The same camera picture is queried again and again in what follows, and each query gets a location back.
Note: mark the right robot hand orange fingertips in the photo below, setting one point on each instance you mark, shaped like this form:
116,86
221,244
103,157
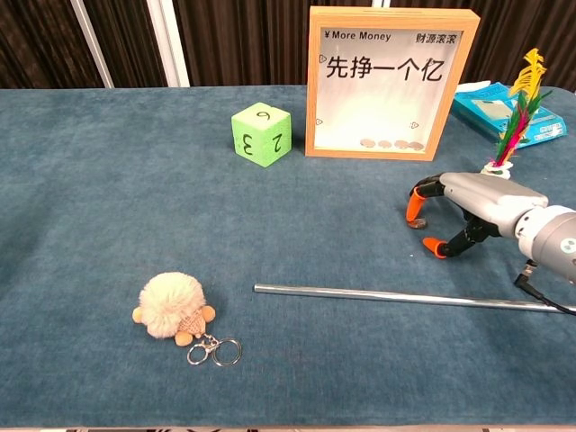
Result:
486,193

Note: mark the silver coin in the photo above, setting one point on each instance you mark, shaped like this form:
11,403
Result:
417,223

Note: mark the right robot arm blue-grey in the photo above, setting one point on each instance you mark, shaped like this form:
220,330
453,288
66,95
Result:
551,236

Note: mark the wooden coin box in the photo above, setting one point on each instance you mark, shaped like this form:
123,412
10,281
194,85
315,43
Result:
315,90

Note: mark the colourful feather shuttlecock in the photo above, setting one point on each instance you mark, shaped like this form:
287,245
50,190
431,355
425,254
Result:
517,128

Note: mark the blue cardboard carton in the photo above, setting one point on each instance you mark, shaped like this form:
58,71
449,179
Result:
486,110

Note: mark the long thin metal rod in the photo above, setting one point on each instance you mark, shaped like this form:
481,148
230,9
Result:
382,295

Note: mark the green foam number die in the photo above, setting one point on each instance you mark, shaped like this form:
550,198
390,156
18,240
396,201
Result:
261,135

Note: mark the blue-green table cloth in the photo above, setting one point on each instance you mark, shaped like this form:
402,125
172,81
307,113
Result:
112,202

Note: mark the wide white partition post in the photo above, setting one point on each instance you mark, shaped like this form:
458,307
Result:
168,45

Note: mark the thin grey partition post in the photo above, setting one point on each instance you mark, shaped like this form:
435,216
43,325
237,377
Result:
92,45

